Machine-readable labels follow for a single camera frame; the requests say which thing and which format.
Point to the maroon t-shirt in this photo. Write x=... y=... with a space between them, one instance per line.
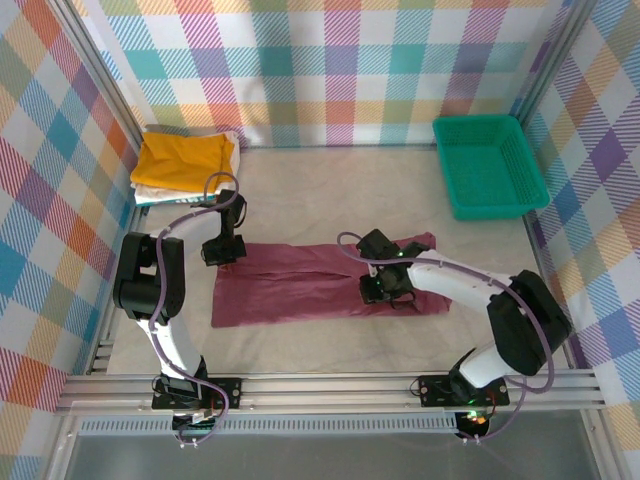
x=280 y=300

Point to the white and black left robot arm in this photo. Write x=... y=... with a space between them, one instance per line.
x=172 y=345

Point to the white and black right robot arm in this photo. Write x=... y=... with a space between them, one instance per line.
x=525 y=320

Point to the stack of folded clothes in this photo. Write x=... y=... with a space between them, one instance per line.
x=150 y=196

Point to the folded yellow t-shirt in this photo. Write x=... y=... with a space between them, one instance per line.
x=175 y=162

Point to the green plastic basket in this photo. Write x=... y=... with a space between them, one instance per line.
x=480 y=165

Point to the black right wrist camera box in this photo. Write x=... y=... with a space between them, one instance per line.
x=377 y=245

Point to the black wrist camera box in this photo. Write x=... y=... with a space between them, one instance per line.
x=377 y=245
x=236 y=207

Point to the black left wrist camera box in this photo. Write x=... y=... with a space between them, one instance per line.
x=236 y=207

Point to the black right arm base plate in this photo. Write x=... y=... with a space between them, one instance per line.
x=435 y=392

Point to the long aluminium base rail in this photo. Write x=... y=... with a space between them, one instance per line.
x=325 y=390

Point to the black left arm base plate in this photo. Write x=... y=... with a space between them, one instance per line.
x=225 y=392

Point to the aluminium side rail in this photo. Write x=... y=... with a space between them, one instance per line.
x=107 y=345

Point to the aluminium frame post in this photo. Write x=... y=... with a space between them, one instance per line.
x=555 y=60
x=100 y=70

